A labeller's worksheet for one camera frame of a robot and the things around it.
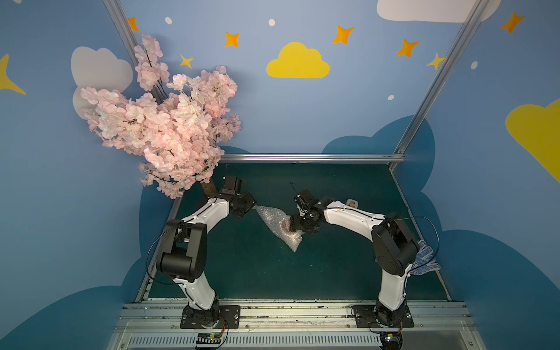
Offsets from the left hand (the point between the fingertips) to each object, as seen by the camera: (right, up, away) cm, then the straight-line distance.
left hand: (255, 201), depth 96 cm
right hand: (+19, -11, -3) cm, 22 cm away
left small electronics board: (-13, -45, -23) cm, 52 cm away
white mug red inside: (+13, -9, -6) cm, 17 cm away
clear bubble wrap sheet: (+11, -9, -5) cm, 15 cm away
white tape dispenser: (+45, -1, +6) cm, 46 cm away
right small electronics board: (+50, -46, -22) cm, 71 cm away
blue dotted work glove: (+71, -24, -7) cm, 76 cm away
